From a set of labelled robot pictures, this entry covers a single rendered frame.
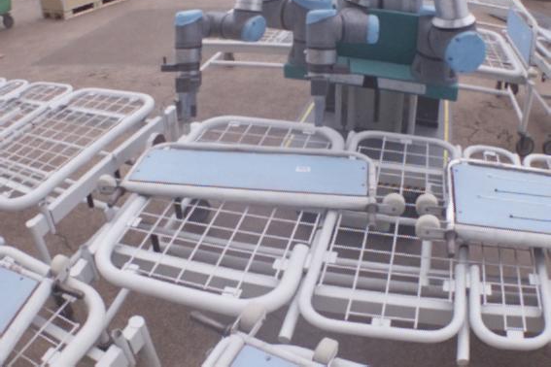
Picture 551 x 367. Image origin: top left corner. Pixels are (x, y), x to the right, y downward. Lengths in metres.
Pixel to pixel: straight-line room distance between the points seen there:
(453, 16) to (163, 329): 1.41
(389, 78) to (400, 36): 0.20
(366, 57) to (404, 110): 0.28
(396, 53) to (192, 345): 1.30
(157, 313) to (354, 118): 1.13
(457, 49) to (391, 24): 0.42
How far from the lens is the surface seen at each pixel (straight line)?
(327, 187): 1.36
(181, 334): 1.69
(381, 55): 1.92
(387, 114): 2.10
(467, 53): 1.56
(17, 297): 1.18
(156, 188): 1.42
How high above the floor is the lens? 1.30
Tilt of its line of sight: 32 degrees down
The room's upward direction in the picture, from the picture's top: 1 degrees counter-clockwise
